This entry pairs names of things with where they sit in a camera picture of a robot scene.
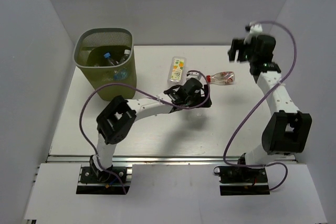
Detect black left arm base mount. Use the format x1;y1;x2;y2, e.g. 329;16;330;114
76;165;130;195

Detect blue label crushed bottle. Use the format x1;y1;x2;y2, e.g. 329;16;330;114
103;52;119;66

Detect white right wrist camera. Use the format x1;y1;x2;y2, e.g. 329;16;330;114
244;22;263;44

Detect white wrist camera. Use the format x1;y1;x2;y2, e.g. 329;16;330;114
244;22;263;44
186;70;202;81

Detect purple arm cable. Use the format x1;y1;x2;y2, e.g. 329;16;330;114
223;20;299;192
79;69;211;195

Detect orange label juice bottle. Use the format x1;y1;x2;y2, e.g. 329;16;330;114
167;56;186;83

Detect red cap clear bottle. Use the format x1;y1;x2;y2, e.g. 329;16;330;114
206;71;235;86

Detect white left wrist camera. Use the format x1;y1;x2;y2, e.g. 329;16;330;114
186;70;202;81

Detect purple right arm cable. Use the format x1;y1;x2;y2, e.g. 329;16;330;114
223;20;299;192

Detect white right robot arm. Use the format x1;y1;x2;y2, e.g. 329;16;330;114
228;34;312;182

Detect olive green mesh bin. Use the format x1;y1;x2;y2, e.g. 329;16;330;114
73;28;137;89

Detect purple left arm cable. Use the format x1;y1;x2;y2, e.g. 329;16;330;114
79;69;211;195

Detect clear bottle large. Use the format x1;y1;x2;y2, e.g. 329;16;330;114
187;108;207;120

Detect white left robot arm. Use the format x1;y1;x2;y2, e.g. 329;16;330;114
90;78;212;183

